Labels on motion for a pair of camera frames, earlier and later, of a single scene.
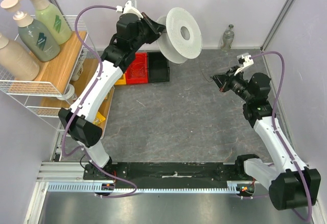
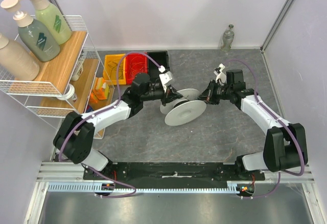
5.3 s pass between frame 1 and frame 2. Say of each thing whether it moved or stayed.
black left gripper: moved
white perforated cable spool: moved
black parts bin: stayed
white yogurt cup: stayed
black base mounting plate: stayed
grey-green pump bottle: stayed
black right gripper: moved
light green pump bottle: stayed
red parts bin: stayed
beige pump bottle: stayed
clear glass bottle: stayed
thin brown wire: moved
